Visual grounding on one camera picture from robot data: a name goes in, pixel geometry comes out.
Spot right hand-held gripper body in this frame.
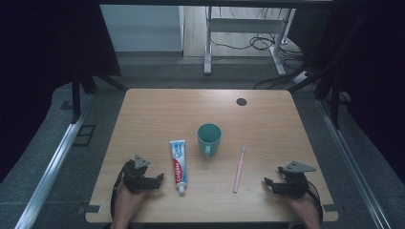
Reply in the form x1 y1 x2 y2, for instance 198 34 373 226
275 160 318 200

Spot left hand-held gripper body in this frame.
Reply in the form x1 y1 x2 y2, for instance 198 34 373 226
121 155 152 195

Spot white toothpaste tube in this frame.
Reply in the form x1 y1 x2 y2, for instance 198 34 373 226
169 139 188 197

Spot pink toothbrush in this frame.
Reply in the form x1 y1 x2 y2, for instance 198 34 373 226
232 145 247 195

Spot teal cup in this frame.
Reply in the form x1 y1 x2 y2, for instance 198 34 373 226
196 123 223 158

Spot person's right hand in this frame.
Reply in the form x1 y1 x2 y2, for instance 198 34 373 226
287 191 320 224

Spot person's left hand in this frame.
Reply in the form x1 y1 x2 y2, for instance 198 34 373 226
113 182 149 224

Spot black metal stand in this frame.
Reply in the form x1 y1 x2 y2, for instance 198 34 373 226
70 72 128 126
313 71 342 130

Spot white power strip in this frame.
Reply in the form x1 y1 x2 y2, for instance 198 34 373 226
292 70 311 85

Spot dark curtain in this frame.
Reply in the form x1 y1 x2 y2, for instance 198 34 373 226
294 0 405 187
0 0 122 184

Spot white cabinet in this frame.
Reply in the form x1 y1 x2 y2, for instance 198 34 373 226
99 4 185 52

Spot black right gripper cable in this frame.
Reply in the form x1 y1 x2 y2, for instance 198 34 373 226
306 180 325 224

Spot grey table bracket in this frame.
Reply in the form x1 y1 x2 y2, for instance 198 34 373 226
76 203 103 216
322 203 339 214

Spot aluminium floor rail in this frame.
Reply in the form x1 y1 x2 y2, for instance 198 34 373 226
13 113 88 229
317 98 392 229

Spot black floor cable bundle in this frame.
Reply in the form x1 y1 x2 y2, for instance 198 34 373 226
209 32 308 65

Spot white desk frame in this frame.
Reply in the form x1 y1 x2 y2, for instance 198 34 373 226
203 6 297 76

